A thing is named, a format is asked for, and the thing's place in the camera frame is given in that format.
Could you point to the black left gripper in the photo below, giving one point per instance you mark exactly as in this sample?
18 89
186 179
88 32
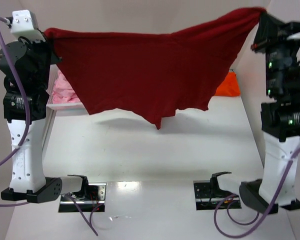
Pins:
48 46

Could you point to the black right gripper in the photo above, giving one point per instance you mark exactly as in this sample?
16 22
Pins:
261 31

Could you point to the dark red t shirt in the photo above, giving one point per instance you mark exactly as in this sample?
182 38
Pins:
152 75

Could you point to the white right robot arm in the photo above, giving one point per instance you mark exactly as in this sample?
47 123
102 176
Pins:
281 131

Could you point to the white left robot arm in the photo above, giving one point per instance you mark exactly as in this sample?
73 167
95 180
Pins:
24 107

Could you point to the pink t shirt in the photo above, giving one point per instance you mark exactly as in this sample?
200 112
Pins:
63 92

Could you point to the white plastic laundry basket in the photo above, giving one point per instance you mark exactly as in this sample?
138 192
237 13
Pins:
64 106

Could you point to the orange folded t shirt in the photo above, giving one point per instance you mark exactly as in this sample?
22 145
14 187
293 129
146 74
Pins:
229 87

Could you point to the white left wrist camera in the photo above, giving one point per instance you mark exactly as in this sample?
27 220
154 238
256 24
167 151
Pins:
24 24

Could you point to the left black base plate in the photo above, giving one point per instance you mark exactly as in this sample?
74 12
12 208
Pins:
94 197

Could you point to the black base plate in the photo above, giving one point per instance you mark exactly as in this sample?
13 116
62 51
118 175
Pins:
205 199
94 197

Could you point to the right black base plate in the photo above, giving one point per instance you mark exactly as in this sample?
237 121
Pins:
205 199

